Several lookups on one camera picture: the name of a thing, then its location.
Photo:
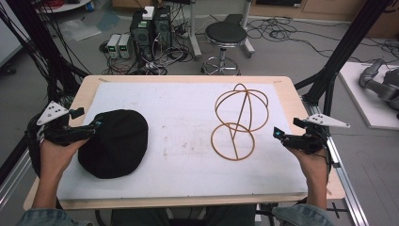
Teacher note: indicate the person's left hand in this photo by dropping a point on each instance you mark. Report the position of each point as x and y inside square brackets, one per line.
[58, 157]

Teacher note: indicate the person's right hand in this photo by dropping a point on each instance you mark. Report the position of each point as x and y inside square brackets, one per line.
[312, 163]

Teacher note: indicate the white cabinet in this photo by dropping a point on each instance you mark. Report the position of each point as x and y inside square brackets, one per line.
[8, 37]

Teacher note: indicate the right denim sleeve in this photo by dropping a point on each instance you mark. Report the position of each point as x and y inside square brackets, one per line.
[302, 216]

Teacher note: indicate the white table mat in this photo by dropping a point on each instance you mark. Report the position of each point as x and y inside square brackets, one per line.
[185, 157]

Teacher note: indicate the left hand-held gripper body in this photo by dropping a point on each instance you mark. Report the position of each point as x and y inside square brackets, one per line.
[51, 114]

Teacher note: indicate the black knit hat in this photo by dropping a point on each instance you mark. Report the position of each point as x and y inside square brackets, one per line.
[114, 144]

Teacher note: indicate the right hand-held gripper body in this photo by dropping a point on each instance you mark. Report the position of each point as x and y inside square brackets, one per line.
[313, 138]

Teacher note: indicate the left denim sleeve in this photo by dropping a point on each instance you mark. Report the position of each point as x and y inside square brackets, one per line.
[47, 218]

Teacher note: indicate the white metal stand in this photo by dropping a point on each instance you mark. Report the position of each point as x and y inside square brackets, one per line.
[196, 37]

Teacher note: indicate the aluminium rail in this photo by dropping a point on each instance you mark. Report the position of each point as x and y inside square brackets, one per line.
[342, 175]

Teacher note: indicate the black computer tower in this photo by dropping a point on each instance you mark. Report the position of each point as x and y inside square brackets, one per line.
[163, 28]
[141, 33]

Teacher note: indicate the blue tape roll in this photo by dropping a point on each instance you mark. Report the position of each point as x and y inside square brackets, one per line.
[90, 6]

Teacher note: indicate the denim sleeve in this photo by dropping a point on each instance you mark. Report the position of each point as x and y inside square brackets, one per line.
[47, 218]
[302, 216]

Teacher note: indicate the black round stool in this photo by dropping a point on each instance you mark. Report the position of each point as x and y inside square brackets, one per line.
[225, 33]

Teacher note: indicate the clear plastic sheet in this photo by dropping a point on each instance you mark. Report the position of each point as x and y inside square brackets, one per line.
[80, 29]

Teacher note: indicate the white board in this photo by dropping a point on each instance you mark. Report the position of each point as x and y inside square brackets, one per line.
[360, 100]

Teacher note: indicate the grey power supply unit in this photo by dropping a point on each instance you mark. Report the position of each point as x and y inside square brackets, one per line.
[124, 46]
[113, 45]

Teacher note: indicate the white box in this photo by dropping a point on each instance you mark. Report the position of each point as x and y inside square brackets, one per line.
[148, 12]

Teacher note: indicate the white round table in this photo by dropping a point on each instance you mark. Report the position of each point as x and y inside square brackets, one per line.
[62, 5]

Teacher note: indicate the black metal frame stand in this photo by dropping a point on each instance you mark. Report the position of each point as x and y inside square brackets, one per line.
[40, 47]
[342, 53]

